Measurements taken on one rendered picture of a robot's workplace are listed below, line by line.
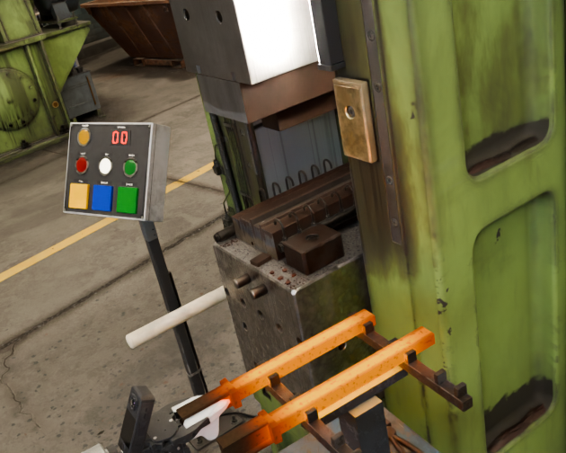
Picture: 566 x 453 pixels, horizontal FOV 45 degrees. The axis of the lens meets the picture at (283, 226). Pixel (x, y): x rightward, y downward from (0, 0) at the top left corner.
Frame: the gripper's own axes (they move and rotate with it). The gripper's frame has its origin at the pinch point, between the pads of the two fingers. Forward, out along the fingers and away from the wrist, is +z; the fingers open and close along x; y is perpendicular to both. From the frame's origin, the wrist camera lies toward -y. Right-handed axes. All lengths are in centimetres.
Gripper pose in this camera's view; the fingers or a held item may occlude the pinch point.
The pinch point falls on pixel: (219, 398)
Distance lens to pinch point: 121.8
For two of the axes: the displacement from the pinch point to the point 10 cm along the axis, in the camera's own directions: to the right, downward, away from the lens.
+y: 1.8, 8.8, 4.4
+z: 8.4, -3.8, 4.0
